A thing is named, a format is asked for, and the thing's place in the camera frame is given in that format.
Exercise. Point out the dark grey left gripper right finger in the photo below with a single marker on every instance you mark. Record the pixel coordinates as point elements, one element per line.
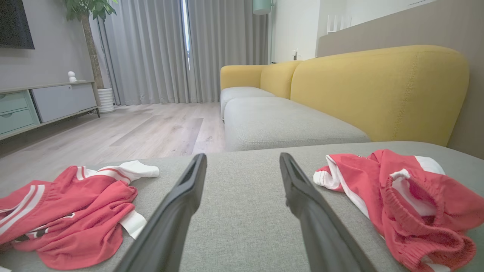
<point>321,234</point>

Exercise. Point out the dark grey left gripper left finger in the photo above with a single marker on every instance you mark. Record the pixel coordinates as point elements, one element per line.
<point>170,226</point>

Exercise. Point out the red white basketball jersey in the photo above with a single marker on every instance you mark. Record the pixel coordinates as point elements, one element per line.
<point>87,211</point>

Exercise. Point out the red white basketball shorts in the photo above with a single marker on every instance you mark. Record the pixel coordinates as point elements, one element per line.
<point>416,226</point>

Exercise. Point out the yellow and grey sofa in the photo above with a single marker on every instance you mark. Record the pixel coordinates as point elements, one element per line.
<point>378,94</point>

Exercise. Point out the beige and mint TV cabinet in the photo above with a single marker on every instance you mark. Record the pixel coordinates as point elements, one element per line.
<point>56,102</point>

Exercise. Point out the grey pleated curtain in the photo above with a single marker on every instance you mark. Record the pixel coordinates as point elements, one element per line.
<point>147,53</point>
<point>227,37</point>

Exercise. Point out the small white figurine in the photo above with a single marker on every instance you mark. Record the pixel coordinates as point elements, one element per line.
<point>72,77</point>

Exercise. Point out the green indoor tree plant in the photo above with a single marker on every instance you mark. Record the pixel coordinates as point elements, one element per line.
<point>90,37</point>

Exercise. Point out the white router with antennas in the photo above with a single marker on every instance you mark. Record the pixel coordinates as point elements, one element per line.
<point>336,24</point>

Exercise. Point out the mint shade floor lamp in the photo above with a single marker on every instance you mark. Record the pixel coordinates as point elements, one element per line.
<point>261,6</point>

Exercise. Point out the black flat screen television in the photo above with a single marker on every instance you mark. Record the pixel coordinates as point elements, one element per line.
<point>13,22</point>

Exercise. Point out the small wall-mounted fixture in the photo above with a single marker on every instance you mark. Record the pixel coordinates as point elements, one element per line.
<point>295,55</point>

